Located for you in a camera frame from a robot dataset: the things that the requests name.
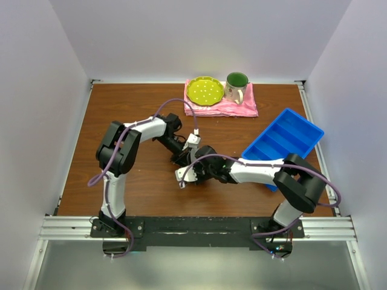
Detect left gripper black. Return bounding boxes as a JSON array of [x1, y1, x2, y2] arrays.
[[155, 136, 192, 168]]

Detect grey sock black stripes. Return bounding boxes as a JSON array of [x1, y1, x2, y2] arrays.
[[187, 147, 198, 165]]

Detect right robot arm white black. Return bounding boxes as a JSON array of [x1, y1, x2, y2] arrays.
[[191, 146, 328, 237]]

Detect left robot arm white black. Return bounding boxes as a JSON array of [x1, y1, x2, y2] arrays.
[[87, 113, 192, 237]]

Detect pink folded cloth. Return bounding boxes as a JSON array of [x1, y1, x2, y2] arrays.
[[184, 80, 258, 117]]

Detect yellow-green dotted plate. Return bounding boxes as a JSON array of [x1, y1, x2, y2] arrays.
[[186, 76, 224, 106]]

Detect blue plastic divided bin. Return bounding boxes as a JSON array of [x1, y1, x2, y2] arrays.
[[241, 108, 325, 193]]

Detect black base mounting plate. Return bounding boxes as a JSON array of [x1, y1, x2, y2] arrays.
[[90, 216, 305, 257]]

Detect cream mug green inside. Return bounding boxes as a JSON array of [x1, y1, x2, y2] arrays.
[[224, 72, 249, 105]]

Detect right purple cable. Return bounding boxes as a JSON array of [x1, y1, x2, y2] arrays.
[[179, 153, 343, 262]]

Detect purple cable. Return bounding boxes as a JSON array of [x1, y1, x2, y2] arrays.
[[179, 153, 343, 262], [87, 98, 201, 262]]

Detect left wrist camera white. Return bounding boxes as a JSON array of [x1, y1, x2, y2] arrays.
[[183, 134, 201, 149]]

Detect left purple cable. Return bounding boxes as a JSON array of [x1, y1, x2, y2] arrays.
[[87, 98, 201, 262]]

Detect aluminium frame rail front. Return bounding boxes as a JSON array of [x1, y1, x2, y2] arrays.
[[23, 216, 128, 289]]

